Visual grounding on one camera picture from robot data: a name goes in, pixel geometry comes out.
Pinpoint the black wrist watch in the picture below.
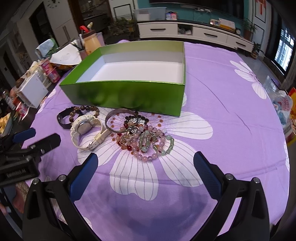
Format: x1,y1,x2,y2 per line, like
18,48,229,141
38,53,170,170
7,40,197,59
57,106,83,130

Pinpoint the white wrist watch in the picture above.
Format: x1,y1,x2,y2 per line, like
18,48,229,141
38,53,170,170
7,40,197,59
70,114,111,151

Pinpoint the brown wooden bead bracelet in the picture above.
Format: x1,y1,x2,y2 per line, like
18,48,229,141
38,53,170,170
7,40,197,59
69,105,100,123

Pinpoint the silver bangle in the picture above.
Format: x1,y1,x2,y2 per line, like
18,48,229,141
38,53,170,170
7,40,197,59
105,108,138,133

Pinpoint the pink bead bracelet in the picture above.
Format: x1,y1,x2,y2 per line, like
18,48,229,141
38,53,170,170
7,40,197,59
115,123,173,163

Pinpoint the white small box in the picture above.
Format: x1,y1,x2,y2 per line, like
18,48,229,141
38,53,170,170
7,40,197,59
16,73,48,108

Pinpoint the pink snack cup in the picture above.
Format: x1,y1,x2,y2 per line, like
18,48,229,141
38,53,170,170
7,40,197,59
41,58,60,83

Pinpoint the blue folded towel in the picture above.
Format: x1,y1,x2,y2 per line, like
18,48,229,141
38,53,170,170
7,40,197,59
35,38,57,59

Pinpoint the white paper sheet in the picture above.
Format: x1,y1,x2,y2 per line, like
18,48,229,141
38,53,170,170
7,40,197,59
50,44,82,66

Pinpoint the pink pen holder cup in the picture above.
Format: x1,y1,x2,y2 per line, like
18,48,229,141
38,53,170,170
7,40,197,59
79,48,88,60

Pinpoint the purple floral tablecloth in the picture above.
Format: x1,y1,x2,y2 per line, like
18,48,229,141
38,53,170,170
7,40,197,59
32,42,290,240

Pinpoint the yellow bottle brown cap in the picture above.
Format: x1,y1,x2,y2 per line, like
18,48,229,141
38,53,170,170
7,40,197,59
83,33,101,55

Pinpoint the plastic bag with items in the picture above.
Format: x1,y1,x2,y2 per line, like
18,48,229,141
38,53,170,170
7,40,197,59
263,76,295,145

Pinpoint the green cardboard box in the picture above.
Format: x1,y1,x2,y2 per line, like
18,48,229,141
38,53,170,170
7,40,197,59
60,40,186,116

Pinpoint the clear storage bin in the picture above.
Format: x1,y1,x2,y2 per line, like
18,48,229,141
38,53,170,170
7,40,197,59
134,7,167,22

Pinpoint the potted green plant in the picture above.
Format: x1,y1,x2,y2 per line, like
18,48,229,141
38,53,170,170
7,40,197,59
242,18,257,41

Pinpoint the white TV cabinet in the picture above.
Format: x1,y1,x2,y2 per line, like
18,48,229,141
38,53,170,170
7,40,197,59
137,21,254,53

